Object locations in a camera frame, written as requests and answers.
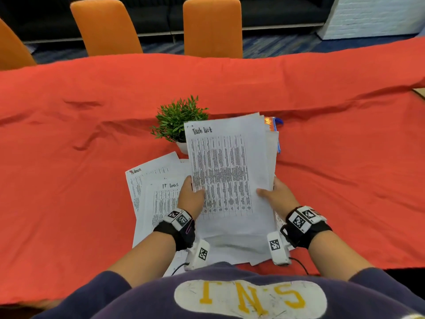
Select person's right hand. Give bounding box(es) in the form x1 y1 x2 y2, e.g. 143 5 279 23
256 177 301 220

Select person's left hand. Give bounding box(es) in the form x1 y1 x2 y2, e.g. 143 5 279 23
178 175 206 220

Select stack of printed paper sheets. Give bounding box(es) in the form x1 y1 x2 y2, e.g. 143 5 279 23
184 112 280 242

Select person's right forearm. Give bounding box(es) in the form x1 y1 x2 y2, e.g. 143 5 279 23
308 230 375 282

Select person's left forearm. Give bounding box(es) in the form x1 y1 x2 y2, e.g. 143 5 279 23
108 230 177 289

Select printed sheet with table grid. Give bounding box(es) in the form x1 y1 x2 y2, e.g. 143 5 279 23
132 159 194 248

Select black left wristband with markers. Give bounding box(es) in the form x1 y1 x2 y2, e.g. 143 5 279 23
153 208 197 252

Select black wristband with markers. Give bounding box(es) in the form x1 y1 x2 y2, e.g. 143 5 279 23
153 208 197 252
280 205 333 250

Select black right wristband with markers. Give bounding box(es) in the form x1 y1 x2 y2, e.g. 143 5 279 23
280 205 333 250

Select printed sheet with slanted heading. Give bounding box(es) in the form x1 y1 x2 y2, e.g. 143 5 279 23
125 151 182 219

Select loose white sheets under stack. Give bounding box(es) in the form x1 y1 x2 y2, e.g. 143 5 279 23
162 212 297 277

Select orange and blue folder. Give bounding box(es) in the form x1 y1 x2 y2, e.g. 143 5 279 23
264 116 285 154

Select green plant in white pot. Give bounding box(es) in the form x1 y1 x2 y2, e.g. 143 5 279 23
150 95 209 155

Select red tablecloth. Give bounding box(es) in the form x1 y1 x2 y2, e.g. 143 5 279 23
0 37 425 305

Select navy sweater with white patch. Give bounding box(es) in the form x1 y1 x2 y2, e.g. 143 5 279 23
33 262 425 319

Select orange chair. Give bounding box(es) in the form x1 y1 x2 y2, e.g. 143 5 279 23
0 18 37 71
70 0 143 57
183 0 243 59

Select black sofa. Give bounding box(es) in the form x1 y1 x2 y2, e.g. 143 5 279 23
0 0 336 42

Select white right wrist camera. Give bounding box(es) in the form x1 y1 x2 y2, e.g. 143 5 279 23
267 231 292 266

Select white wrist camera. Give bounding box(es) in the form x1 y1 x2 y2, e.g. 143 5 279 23
267 231 292 266
184 239 211 272

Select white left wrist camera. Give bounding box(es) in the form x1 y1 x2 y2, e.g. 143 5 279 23
184 239 211 272

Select black left camera cable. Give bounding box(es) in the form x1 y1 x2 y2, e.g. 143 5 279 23
171 262 190 277

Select black camera cable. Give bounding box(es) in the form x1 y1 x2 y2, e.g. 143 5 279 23
171 262 190 277
288 257 310 276

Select black right camera cable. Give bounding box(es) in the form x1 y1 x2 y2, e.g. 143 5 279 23
288 257 310 276

